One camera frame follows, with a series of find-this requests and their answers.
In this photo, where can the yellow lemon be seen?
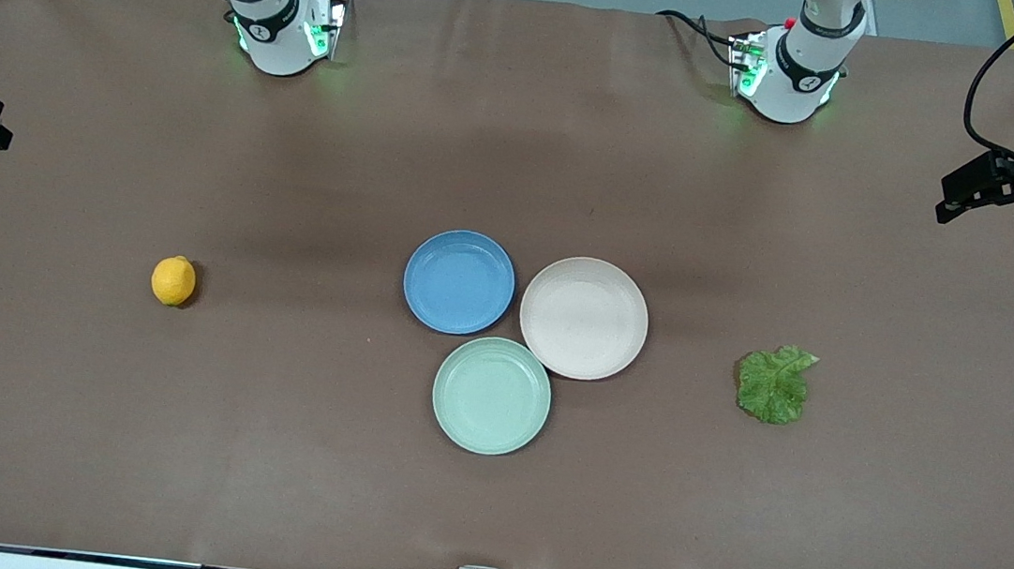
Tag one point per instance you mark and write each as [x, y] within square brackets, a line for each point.
[174, 281]

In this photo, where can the brown table cloth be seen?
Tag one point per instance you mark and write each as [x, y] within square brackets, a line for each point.
[171, 428]

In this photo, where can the green lettuce leaf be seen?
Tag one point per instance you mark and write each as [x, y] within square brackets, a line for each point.
[771, 388]

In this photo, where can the light green plate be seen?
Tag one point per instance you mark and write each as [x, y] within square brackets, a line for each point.
[491, 396]

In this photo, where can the blue plate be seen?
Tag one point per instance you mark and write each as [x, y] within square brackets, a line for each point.
[459, 281]

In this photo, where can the beige plate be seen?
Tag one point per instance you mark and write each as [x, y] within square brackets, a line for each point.
[583, 319]

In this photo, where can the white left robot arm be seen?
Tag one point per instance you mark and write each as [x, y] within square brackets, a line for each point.
[802, 80]

